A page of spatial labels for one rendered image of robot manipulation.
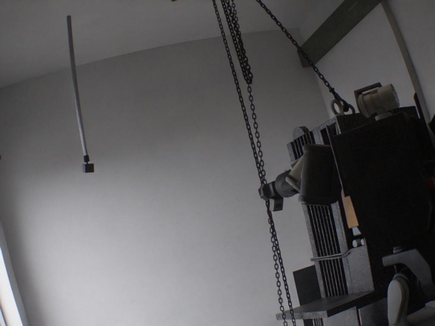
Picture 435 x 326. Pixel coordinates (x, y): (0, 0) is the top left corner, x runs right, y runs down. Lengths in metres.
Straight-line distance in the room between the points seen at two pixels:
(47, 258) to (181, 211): 1.16
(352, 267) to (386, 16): 1.96
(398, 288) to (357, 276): 0.94
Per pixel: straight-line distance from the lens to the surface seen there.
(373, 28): 4.05
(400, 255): 1.49
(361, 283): 2.39
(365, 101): 1.58
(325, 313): 2.21
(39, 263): 4.46
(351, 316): 2.32
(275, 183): 2.21
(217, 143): 4.67
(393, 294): 1.51
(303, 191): 1.58
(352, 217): 2.18
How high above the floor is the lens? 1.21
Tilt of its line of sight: 8 degrees up
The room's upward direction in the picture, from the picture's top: 14 degrees counter-clockwise
